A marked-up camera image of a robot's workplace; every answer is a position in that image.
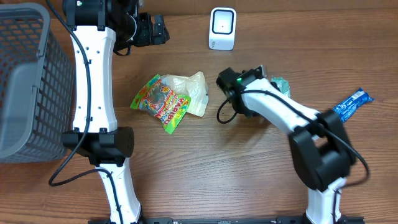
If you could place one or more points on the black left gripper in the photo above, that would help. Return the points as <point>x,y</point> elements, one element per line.
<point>148,37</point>

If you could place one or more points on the colourful Haribo candy bag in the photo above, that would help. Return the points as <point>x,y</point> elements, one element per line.
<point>162,102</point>

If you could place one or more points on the beige snack bag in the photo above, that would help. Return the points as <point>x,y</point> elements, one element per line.
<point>194,86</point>

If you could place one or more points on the green toilet tissue pack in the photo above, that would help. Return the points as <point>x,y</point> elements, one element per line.
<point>282,85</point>

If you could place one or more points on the blue wafer bar wrapper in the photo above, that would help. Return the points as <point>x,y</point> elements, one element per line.
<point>351,104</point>

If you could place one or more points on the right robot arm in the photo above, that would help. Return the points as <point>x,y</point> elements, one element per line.
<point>321,151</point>

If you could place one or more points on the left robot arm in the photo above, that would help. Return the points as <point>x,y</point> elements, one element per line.
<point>99,29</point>

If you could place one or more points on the white barcode scanner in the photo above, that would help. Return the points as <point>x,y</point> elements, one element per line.
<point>222,28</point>

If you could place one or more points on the grey plastic mesh basket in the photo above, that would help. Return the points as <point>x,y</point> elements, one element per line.
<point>37,80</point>

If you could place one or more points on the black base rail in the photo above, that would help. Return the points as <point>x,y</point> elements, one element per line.
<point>217,221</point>

